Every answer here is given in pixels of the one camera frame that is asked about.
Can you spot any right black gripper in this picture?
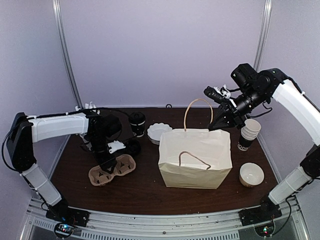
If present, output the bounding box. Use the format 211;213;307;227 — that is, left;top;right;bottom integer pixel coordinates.
208;86;268;131

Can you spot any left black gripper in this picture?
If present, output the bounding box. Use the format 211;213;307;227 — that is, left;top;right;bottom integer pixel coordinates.
88;133;118;174

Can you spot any cardboard two-cup carrier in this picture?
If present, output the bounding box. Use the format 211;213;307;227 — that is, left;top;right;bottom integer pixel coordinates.
88;154;136;187

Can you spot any kraft paper takeout bag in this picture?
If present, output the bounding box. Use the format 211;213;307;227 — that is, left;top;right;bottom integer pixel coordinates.
157;98;233;190

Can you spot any black plastic cup lid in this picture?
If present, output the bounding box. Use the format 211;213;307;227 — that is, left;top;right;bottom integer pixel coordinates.
128;112;146;125

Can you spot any black white paper coffee cup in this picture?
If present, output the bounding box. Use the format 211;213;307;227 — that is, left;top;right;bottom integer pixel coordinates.
130;123;145;138

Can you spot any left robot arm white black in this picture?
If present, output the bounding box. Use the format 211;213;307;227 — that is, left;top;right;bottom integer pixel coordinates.
2;110;126;222

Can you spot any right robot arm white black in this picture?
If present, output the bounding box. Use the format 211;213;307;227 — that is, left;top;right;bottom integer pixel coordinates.
204;63;320;221

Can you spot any stack of black lids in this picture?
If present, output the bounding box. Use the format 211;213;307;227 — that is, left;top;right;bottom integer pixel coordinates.
125;139;141;156

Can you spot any stack of paper cups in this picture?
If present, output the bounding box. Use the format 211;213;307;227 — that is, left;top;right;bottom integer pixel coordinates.
237;119;262;152

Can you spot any white scalloped dish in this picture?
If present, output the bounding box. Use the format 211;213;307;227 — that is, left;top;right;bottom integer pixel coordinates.
147;122;173;145

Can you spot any wrapped white straws bundle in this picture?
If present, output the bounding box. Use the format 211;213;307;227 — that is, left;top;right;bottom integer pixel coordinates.
75;101;97;111

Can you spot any white ceramic bowl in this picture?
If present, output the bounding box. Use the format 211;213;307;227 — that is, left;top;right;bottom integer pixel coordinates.
239;162;265;188

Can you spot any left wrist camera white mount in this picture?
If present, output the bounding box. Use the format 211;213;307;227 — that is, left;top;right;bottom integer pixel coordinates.
107;140;126;154

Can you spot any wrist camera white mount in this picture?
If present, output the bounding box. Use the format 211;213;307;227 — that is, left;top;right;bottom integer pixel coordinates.
203;84;232;104
107;140;126;154

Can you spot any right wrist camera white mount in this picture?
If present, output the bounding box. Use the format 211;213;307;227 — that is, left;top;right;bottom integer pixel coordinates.
203;84;232;104

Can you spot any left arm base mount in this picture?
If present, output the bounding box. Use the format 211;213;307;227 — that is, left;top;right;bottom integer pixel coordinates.
45;203;90;239

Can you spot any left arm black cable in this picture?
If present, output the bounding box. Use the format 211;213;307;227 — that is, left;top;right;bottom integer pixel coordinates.
1;106;131;171

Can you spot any right aluminium frame post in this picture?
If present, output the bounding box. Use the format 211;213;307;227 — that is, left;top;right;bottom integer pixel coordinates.
253;0;273;71

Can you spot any aluminium frame post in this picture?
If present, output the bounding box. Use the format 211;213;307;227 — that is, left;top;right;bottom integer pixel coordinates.
52;0;83;109
253;0;273;71

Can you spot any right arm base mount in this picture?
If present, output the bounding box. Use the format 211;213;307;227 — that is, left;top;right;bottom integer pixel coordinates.
238;203;282;238

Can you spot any aluminium front rail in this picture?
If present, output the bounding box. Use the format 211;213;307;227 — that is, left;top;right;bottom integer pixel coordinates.
24;197;308;240

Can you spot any left aluminium frame post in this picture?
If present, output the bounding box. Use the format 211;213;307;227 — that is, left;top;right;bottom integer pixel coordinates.
52;0;83;109

